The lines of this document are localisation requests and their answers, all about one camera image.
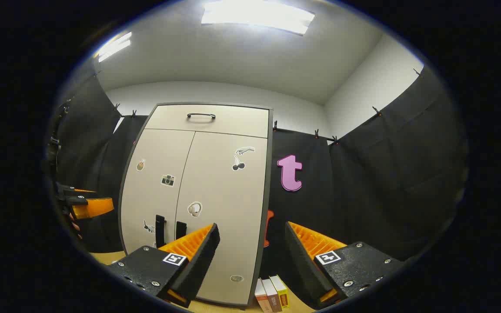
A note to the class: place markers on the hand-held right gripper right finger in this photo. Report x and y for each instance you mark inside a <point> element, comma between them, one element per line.
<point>300,261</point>

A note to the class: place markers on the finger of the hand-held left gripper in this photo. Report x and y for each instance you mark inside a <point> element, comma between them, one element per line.
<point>94,208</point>
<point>70,191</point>

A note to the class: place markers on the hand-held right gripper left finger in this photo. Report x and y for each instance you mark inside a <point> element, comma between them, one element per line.
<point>200,256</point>

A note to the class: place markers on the beige cabinet door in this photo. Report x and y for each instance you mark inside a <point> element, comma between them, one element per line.
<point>224,187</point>
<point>155,148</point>

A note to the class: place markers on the beige double-door shoe cabinet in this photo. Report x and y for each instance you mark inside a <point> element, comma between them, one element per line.
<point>269,165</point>

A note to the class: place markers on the beige cabinet drawer front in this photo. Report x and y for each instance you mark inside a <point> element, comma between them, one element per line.
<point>242,121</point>

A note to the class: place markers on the yellow book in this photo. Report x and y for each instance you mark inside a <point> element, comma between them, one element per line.
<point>282,293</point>

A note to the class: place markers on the white and brown book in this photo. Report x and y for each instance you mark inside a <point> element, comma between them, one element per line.
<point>262,300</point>

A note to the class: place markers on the black backdrop cloth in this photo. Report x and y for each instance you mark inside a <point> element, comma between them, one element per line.
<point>363,187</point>

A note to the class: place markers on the small ceiling light panel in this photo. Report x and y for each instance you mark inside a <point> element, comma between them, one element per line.
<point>113,45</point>

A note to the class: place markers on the large ceiling light panel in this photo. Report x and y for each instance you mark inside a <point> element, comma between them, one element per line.
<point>257,15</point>

